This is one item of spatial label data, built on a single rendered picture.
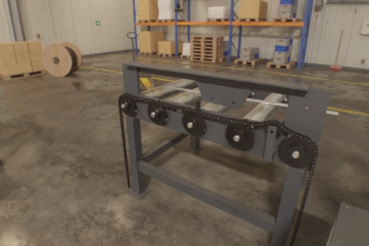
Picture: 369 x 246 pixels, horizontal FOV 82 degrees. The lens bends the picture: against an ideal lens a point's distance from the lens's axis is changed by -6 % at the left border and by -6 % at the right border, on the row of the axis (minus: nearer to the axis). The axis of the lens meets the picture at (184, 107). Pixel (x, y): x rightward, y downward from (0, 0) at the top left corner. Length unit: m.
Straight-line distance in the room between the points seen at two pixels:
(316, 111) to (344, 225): 0.50
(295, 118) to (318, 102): 0.13
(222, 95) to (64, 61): 6.61
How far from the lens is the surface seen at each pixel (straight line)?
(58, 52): 7.63
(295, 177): 1.30
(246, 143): 1.25
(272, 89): 1.19
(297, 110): 1.17
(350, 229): 0.90
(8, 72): 8.30
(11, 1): 11.14
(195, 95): 1.82
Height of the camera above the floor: 1.41
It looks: 20 degrees down
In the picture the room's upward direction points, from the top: straight up
